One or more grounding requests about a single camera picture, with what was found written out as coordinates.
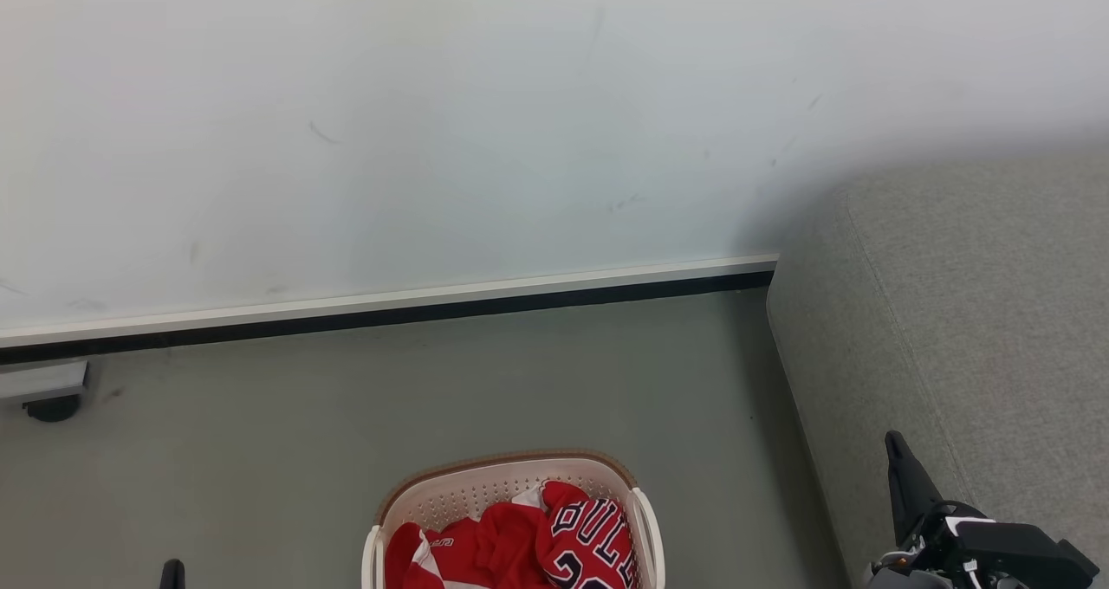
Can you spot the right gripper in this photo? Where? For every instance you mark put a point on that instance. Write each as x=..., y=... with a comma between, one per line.
x=931, y=563

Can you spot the black caster wheel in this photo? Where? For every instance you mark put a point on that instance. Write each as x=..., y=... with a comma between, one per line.
x=52, y=409

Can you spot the cream plastic laundry basket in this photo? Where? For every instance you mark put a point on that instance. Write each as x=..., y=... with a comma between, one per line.
x=485, y=489

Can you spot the red and white basketball jersey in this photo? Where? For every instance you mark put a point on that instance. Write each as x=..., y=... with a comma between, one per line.
x=520, y=541

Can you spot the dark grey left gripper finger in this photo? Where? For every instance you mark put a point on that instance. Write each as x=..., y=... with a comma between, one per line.
x=173, y=576

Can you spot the grey fabric sofa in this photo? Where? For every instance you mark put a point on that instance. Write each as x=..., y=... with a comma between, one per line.
x=970, y=312

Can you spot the white and black wall baseboard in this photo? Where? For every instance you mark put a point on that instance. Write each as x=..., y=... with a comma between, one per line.
x=390, y=307

